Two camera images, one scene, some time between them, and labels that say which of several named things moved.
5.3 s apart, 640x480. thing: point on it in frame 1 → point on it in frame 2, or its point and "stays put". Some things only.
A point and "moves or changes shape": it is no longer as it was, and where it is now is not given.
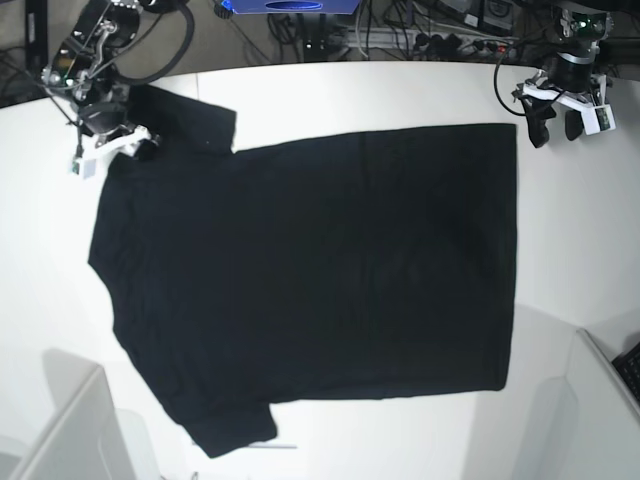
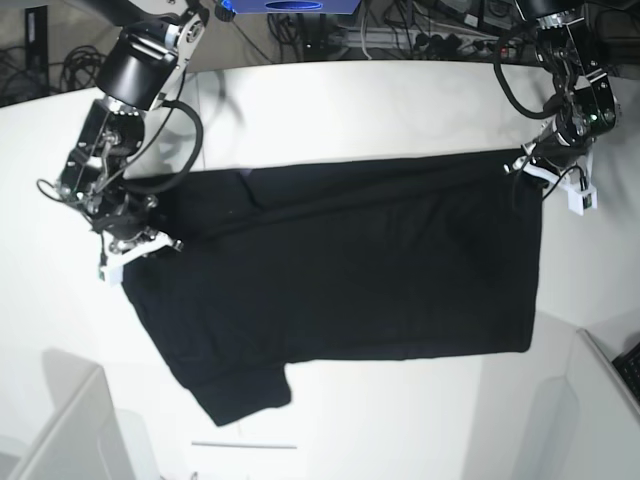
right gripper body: (539, 87) → (560, 154)
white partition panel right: (607, 445) stays put
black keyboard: (627, 365) stays put
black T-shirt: (359, 266) moves or changes shape
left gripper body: (107, 130) → (126, 234)
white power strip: (432, 40) stays put
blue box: (289, 6) stays put
